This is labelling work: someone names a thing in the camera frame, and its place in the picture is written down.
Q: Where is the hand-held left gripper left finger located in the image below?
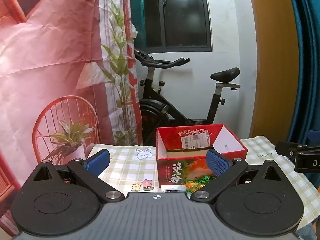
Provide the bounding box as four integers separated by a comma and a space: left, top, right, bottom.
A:
30, 149, 125, 204

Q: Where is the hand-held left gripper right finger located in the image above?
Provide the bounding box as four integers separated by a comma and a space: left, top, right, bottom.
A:
191, 149, 285, 204

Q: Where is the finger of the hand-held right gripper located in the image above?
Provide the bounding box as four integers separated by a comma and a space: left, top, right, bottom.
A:
276, 141, 304, 158

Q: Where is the red strawberry print cardboard box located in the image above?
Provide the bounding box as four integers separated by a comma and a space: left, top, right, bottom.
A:
156, 123, 248, 193

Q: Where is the white plastic packet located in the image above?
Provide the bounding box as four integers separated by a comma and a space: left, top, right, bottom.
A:
161, 185, 187, 193

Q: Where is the green checked tablecloth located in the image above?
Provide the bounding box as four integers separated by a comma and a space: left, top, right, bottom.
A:
86, 135, 320, 230

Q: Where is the black exercise bike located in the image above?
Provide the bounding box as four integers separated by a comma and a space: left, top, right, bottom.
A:
134, 49, 241, 147

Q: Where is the yellow wooden door panel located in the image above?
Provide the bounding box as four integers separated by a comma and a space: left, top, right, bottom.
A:
246, 0, 300, 142

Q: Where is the teal curtain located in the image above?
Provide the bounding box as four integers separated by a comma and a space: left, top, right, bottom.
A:
129, 0, 148, 53
285, 0, 320, 143

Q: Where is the pink printed backdrop cloth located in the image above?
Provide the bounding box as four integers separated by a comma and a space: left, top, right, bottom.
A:
0, 0, 143, 238

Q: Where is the dark window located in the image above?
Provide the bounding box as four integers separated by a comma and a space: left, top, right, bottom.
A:
140, 0, 212, 53

